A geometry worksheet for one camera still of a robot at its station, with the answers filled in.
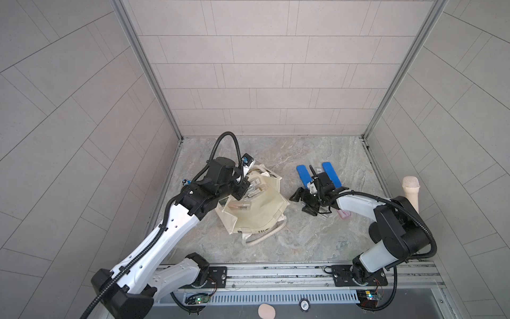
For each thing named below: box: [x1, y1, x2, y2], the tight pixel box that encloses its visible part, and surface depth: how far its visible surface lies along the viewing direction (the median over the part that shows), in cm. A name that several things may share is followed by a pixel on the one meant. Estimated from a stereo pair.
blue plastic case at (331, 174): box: [321, 161, 342, 189], surface depth 102 cm
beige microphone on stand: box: [401, 176, 421, 214], surface depth 64 cm
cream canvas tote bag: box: [214, 164, 291, 246], surface depth 81 cm
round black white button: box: [298, 298, 311, 313], surface depth 68 cm
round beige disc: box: [257, 303, 276, 319], surface depth 64 cm
